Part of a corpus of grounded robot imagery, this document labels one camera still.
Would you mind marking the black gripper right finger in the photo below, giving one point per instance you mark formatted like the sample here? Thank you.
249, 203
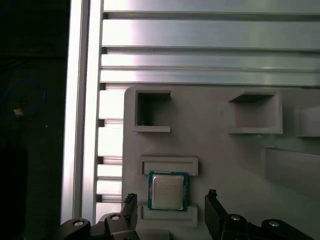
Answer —
212, 212

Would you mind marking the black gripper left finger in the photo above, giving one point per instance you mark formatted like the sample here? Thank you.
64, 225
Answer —
130, 210

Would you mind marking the silver CPU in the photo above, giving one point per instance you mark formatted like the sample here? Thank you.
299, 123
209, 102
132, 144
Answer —
167, 191

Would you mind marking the grey parts rack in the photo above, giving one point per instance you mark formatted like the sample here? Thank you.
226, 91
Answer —
212, 155

